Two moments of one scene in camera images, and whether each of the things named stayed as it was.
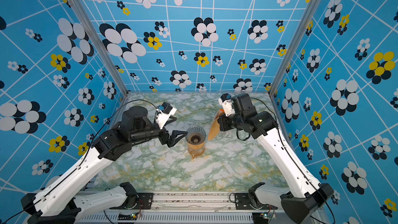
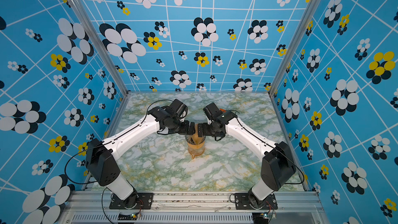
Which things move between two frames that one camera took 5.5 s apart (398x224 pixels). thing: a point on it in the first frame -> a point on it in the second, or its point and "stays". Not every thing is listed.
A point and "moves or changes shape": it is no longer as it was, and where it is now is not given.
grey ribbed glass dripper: [195, 135] stays
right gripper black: [223, 120] -> [204, 126]
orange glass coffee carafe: [196, 150] stays
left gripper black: [167, 138] -> [186, 130]
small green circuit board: [132, 217] stays
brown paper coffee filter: [214, 127] moves or changes shape
